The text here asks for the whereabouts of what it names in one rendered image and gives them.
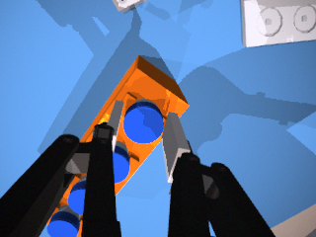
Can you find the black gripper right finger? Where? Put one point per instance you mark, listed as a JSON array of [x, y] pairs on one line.
[[228, 208]]

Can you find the white control panel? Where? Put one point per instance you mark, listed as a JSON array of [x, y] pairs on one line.
[[125, 5]]

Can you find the blue flat mat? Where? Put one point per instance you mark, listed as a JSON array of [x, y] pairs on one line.
[[252, 109]]

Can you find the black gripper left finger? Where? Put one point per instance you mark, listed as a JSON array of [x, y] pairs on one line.
[[28, 205]]

